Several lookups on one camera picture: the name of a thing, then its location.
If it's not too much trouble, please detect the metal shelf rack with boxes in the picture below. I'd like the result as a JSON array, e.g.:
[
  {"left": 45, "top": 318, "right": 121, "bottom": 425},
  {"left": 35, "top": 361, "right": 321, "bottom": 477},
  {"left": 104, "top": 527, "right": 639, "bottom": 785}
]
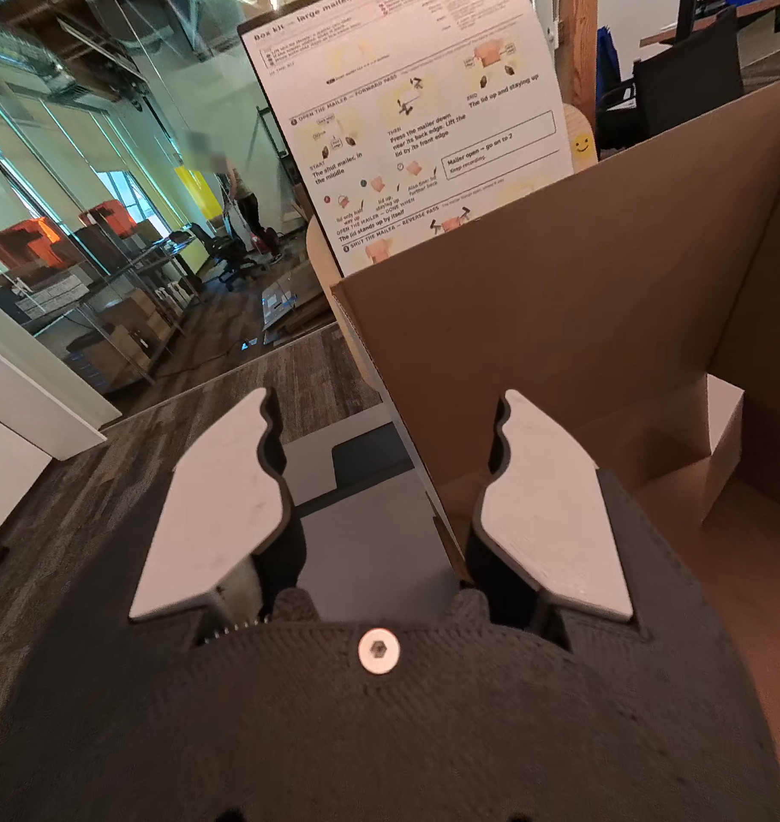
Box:
[{"left": 0, "top": 231, "right": 204, "bottom": 394}]

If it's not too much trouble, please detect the black office chair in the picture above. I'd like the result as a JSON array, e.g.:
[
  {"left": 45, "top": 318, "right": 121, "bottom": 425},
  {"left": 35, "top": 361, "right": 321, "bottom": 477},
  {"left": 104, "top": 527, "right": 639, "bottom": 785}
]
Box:
[
  {"left": 191, "top": 221, "right": 265, "bottom": 291},
  {"left": 633, "top": 26, "right": 745, "bottom": 139},
  {"left": 595, "top": 80, "right": 644, "bottom": 155}
]

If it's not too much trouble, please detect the wooden desk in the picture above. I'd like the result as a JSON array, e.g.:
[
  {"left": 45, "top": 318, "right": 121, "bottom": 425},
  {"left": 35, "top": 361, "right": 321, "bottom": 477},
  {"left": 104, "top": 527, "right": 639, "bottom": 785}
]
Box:
[{"left": 640, "top": 0, "right": 780, "bottom": 47}]

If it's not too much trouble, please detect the blue jacket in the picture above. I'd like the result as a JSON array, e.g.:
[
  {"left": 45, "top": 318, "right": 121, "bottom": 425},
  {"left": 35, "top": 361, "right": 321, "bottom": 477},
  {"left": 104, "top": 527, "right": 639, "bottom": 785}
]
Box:
[{"left": 597, "top": 26, "right": 623, "bottom": 87}]

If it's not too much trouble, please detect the flat cardboard pile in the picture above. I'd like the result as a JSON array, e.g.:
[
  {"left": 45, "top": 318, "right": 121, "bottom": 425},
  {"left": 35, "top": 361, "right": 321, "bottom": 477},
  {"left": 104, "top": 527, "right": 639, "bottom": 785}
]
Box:
[{"left": 261, "top": 270, "right": 339, "bottom": 348}]

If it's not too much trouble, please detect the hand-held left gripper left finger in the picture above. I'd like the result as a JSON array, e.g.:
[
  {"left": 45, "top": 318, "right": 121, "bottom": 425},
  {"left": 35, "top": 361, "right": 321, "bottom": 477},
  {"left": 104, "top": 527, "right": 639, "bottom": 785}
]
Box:
[{"left": 128, "top": 387, "right": 308, "bottom": 628}]

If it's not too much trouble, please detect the wooden post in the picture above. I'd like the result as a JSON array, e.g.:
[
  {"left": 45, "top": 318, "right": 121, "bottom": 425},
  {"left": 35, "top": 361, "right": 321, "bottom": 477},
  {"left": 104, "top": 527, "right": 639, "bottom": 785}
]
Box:
[{"left": 553, "top": 0, "right": 599, "bottom": 132}]

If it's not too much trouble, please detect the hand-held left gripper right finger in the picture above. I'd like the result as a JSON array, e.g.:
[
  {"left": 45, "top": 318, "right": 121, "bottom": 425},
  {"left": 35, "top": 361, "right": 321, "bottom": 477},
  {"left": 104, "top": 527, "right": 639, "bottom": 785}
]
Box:
[{"left": 465, "top": 387, "right": 635, "bottom": 634}]

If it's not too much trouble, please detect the orange machine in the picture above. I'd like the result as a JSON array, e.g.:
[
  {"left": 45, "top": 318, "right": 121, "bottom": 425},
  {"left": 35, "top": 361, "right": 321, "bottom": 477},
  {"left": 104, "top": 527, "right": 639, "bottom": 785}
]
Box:
[
  {"left": 0, "top": 217, "right": 66, "bottom": 271},
  {"left": 78, "top": 199, "right": 137, "bottom": 235}
]

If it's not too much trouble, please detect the white cardboard mailer box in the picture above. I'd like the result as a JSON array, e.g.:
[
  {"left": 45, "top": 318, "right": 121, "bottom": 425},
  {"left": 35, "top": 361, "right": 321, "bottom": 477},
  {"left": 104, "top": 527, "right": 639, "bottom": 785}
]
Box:
[{"left": 331, "top": 90, "right": 780, "bottom": 822}]

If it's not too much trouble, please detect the printed instruction sheet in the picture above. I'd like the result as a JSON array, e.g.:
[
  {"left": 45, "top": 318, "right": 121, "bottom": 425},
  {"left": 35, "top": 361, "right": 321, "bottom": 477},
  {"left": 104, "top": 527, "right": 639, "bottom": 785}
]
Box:
[{"left": 239, "top": 0, "right": 577, "bottom": 277}]

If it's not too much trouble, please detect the yellow panel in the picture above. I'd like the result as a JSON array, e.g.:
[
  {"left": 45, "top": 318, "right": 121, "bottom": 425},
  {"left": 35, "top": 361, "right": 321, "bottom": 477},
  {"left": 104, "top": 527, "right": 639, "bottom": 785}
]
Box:
[{"left": 173, "top": 166, "right": 216, "bottom": 276}]

